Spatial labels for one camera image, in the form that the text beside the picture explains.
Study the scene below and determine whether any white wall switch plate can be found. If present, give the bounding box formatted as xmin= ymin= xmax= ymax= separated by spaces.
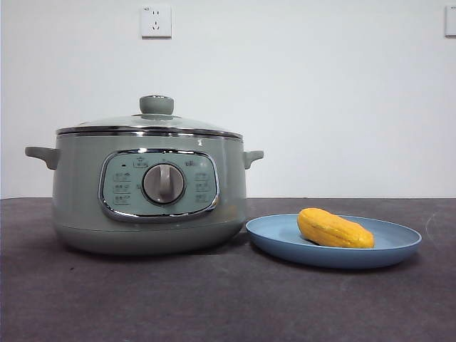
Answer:
xmin=444 ymin=6 xmax=456 ymax=38

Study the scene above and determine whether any pale green electric steamer pot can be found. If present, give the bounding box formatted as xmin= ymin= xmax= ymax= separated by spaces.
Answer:
xmin=24 ymin=132 xmax=264 ymax=256

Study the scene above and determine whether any yellow corn cob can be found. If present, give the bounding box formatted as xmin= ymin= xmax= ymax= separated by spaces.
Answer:
xmin=297 ymin=207 xmax=375 ymax=249

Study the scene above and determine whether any white wall socket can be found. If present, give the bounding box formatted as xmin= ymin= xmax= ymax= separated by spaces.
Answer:
xmin=141 ymin=6 xmax=172 ymax=40

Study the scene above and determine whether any blue round plate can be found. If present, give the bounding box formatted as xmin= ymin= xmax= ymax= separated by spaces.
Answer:
xmin=244 ymin=213 xmax=423 ymax=269

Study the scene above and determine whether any glass lid with green knob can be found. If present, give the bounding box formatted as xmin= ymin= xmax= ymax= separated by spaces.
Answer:
xmin=56 ymin=94 xmax=244 ymax=135

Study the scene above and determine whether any stainless steel steamer insert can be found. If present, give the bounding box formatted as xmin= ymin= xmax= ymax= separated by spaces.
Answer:
xmin=56 ymin=130 xmax=244 ymax=140

